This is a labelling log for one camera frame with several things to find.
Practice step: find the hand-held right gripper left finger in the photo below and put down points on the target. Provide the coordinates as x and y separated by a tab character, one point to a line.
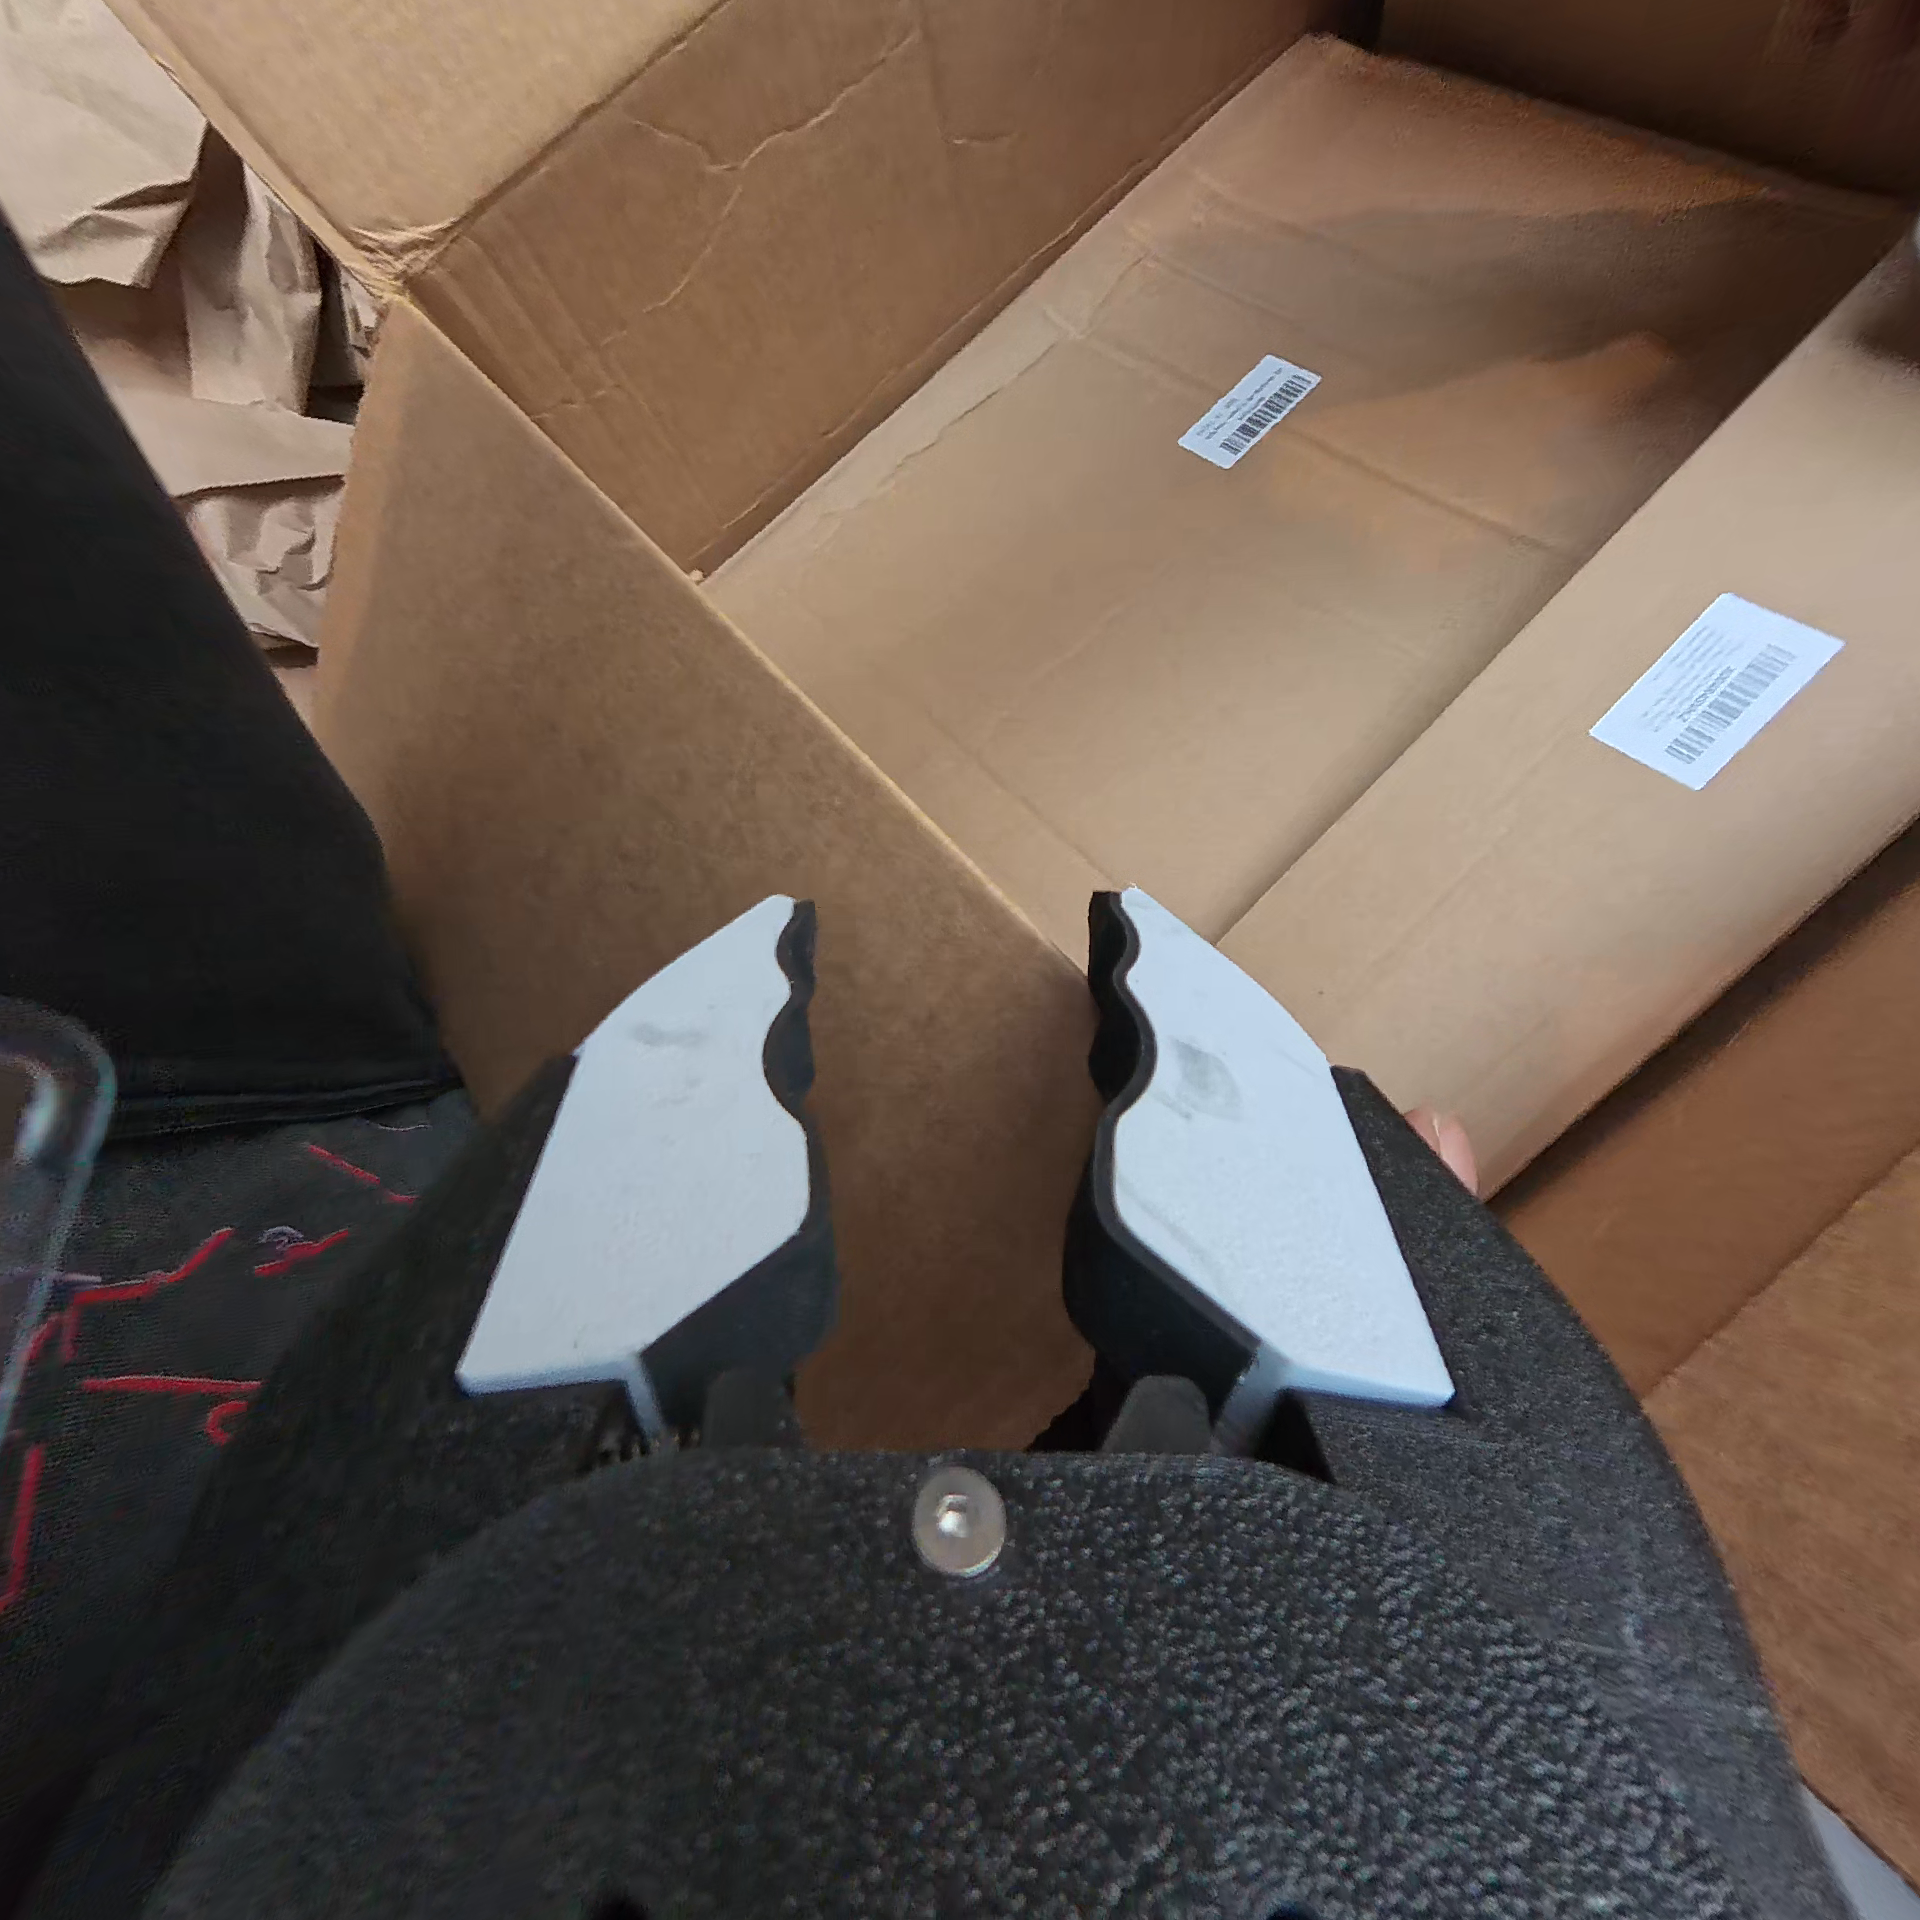
660	1170

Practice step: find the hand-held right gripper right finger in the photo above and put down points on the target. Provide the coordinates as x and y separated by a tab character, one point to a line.
1274	1200

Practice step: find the person's right hand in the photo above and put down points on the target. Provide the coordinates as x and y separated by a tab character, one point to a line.
1452	1152

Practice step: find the flat cardboard package large label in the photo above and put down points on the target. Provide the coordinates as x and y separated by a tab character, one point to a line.
1575	900

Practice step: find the large open cardboard box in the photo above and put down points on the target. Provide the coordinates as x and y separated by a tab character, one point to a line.
600	721

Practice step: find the dark cloth with red print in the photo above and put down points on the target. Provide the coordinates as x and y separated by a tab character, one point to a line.
180	1350

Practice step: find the flat cardboard package small label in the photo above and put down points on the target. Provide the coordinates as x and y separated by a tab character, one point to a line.
1201	601

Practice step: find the person's black garment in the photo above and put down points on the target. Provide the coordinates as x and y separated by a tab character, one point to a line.
164	751

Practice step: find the crumpled brown packing paper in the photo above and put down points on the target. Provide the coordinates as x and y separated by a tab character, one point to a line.
195	345

